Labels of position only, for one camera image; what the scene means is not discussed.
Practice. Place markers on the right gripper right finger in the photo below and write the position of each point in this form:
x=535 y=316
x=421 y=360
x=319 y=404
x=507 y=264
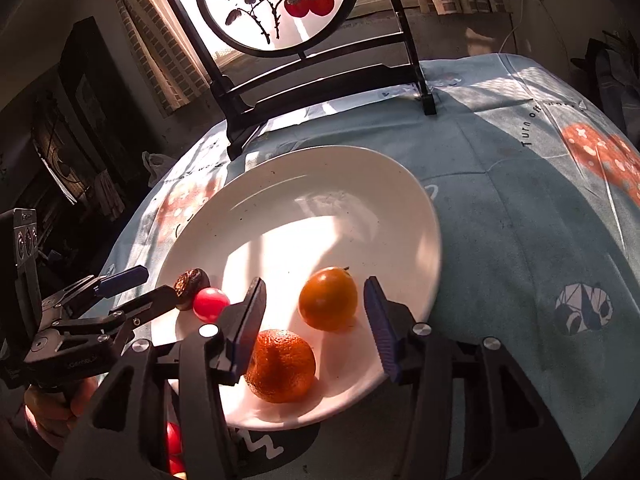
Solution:
x=391 y=324

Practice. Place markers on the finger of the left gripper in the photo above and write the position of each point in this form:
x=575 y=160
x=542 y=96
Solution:
x=140 y=310
x=92 y=289

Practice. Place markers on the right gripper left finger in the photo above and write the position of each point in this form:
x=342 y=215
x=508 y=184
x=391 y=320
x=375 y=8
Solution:
x=239 y=325

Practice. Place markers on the red tomato back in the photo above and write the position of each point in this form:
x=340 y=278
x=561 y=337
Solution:
x=209 y=303

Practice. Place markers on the small dark date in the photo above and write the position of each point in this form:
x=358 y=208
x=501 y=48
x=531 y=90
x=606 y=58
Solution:
x=187 y=286

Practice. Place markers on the large mandarin orange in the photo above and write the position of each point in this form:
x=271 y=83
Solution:
x=282 y=367

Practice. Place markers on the small orange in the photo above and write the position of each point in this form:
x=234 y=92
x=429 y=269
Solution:
x=329 y=299

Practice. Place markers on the small red tomato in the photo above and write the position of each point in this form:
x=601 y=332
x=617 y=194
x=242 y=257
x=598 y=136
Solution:
x=176 y=467

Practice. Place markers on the person's left hand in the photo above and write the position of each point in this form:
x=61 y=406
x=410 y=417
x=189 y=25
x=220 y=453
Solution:
x=54 y=418

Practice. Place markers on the white oval plate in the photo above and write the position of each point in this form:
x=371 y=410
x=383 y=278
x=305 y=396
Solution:
x=292 y=216

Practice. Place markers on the white plastic bag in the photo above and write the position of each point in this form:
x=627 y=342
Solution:
x=157 y=165

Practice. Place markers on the light blue tablecloth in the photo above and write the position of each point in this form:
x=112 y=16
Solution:
x=537 y=195

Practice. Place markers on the left curtain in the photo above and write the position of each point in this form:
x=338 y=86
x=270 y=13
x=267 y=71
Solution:
x=165 y=59

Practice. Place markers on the decorative round screen stand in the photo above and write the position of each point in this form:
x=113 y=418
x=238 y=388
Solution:
x=292 y=30

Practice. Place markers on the clutter pile of clothes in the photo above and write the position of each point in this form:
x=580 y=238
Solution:
x=610 y=70

